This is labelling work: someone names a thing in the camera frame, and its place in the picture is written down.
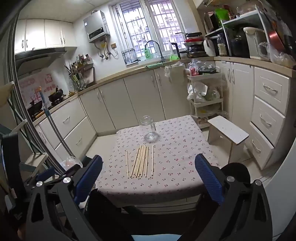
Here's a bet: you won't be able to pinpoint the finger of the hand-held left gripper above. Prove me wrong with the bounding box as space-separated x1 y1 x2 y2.
35 167 56 183

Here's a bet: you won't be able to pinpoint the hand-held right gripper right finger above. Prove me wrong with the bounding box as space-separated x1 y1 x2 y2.
192 153 274 241

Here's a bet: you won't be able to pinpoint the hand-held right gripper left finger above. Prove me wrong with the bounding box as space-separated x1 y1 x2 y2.
25 155 103 241

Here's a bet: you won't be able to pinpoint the pile of wooden chopsticks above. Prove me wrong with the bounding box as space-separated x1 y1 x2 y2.
126 145 154 179

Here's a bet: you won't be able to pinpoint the clear glass jar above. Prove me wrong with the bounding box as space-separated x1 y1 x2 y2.
138 115 158 143

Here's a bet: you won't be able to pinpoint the cherry print tablecloth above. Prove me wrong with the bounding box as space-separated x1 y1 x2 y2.
96 115 221 205

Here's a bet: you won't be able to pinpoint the small white stool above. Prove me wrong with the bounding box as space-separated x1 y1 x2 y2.
206 115 250 164

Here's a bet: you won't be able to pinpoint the black wok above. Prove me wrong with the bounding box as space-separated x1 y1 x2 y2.
48 85 64 103
27 100 45 118

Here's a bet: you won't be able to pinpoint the white trolley rack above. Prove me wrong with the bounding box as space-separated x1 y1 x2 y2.
187 71 224 129

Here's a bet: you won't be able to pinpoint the plastic bags in trolley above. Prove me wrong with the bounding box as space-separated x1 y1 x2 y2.
187 82 221 103

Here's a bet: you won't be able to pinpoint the white lower kitchen cabinets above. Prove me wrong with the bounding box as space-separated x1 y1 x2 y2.
34 61 193 161

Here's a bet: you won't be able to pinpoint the white drawer cabinet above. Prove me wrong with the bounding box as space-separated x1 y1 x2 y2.
215 59 293 171

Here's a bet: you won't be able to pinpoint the grey range hood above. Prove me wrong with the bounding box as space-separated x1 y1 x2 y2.
14 47 68 78

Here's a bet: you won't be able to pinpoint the clear glass container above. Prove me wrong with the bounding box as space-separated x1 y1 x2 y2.
121 49 136 65

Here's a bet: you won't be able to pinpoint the white jug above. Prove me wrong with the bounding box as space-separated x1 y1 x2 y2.
203 38 216 57

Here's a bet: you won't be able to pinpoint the clear bottle with label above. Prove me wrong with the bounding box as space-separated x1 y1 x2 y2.
217 34 228 56

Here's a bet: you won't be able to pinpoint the white upper cabinets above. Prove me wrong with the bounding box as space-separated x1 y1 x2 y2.
14 19 78 55

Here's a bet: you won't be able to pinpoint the stack of pots and pans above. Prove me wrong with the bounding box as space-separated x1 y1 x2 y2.
175 32 208 59

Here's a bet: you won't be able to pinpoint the black kitchen appliance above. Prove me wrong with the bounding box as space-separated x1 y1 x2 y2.
228 27 252 59

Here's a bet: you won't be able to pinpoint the black curved faucet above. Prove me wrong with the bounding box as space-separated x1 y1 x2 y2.
145 40 166 63

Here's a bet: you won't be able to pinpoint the crumpled clear plastic bag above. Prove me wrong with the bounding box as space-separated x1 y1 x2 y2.
258 42 296 69

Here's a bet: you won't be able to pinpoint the white electric water pot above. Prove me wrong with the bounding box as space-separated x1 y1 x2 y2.
243 27 270 61

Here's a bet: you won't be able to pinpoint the red frying pan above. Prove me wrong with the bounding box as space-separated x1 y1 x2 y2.
268 20 286 53

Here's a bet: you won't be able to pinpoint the white countertop shelf unit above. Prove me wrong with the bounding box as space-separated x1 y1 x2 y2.
204 6 277 59

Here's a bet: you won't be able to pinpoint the green box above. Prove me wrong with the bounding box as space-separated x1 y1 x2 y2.
213 8 230 23

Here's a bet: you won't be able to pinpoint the barred kitchen window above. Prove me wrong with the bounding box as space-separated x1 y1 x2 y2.
110 0 193 65

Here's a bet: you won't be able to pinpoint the dark metal folding frame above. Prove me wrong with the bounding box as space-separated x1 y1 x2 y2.
0 81 49 186

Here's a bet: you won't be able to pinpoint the blue handled mop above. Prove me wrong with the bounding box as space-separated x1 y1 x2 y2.
34 86 71 163

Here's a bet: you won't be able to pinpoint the pink wall stickers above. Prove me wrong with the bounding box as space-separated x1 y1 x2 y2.
18 74 53 106

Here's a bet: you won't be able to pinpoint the wall utensil rack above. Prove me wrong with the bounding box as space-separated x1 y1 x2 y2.
64 54 95 91

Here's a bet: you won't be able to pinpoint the plastic bag on cabinet handle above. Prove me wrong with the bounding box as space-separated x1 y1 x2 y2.
164 62 184 78

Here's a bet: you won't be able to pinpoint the grey wall water heater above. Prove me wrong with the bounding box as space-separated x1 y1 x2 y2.
83 10 111 44

